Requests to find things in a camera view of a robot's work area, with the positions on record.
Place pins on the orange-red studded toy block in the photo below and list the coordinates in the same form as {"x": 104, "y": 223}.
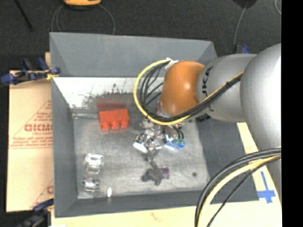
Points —
{"x": 113, "y": 117}

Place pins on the brown cardboard board, red print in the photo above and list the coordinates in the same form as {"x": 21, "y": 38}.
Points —
{"x": 28, "y": 164}

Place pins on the grey and purple toy animal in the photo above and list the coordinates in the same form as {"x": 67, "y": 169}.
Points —
{"x": 155, "y": 174}

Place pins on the clear glass cup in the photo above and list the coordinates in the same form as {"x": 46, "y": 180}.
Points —
{"x": 90, "y": 186}
{"x": 93, "y": 163}

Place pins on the small white oval piece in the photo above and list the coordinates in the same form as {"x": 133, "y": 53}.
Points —
{"x": 109, "y": 192}

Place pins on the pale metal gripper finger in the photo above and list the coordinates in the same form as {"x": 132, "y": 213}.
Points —
{"x": 149, "y": 155}
{"x": 154, "y": 151}

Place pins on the grey metal bin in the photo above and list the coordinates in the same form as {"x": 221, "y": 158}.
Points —
{"x": 123, "y": 150}

